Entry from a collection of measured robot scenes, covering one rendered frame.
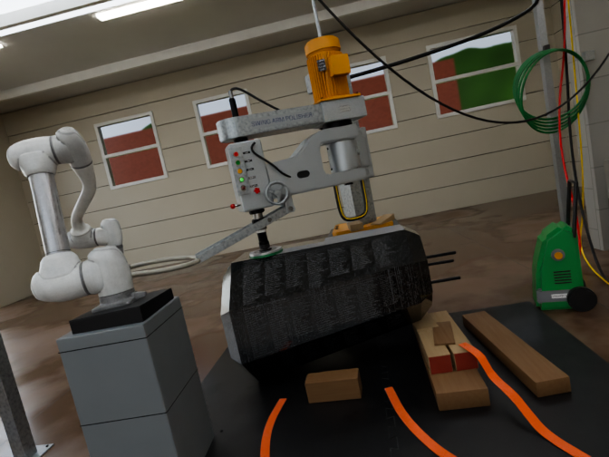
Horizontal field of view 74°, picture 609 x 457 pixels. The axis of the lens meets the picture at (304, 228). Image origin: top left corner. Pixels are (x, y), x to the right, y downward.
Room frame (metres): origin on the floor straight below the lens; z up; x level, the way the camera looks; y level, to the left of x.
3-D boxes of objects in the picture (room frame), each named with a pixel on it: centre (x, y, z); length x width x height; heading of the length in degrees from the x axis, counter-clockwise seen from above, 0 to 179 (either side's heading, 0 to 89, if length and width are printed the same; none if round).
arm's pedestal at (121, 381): (1.86, 0.91, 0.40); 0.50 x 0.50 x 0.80; 84
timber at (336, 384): (2.18, 0.02, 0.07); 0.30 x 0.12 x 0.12; 79
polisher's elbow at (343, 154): (2.78, -0.36, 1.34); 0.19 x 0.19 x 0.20
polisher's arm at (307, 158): (2.69, -0.10, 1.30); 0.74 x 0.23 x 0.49; 106
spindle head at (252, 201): (2.62, 0.20, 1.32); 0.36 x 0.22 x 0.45; 106
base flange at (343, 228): (3.42, -0.49, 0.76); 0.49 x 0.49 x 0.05; 81
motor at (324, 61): (2.77, -0.36, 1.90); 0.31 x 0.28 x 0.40; 16
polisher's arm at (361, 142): (3.22, -0.45, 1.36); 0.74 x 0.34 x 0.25; 169
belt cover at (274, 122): (2.70, -0.06, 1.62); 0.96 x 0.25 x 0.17; 106
